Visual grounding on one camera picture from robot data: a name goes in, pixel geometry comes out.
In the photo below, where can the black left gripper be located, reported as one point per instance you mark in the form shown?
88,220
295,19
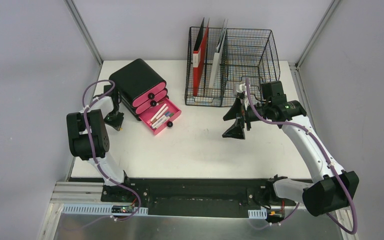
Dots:
115,118

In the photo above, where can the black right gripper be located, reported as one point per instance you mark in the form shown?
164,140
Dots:
236,130

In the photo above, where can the black pink drawer unit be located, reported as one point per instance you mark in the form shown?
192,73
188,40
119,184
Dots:
143,91

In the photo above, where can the teal white pen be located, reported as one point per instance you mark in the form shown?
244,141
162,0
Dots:
163,119

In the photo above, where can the grey notebook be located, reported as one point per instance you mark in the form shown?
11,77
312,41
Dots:
218,54

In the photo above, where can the red notebook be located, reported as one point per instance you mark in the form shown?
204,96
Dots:
199,56

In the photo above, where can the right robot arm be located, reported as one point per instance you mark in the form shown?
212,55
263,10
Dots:
332,187

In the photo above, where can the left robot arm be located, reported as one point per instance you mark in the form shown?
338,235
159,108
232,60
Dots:
88,137

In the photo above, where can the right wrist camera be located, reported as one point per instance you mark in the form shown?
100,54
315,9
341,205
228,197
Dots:
239,88

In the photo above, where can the black wire mesh organizer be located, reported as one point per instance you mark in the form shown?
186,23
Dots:
247,53

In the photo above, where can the aluminium frame rail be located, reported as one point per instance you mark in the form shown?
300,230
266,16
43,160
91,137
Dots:
77,192

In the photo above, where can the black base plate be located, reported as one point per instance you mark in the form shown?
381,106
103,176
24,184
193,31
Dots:
199,197

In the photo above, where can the white cable duct left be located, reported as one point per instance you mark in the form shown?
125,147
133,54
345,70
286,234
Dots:
104,210

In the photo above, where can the white cable duct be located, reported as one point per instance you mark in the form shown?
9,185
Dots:
257,214
104,210

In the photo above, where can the white cable duct right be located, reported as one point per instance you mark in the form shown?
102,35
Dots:
257,214

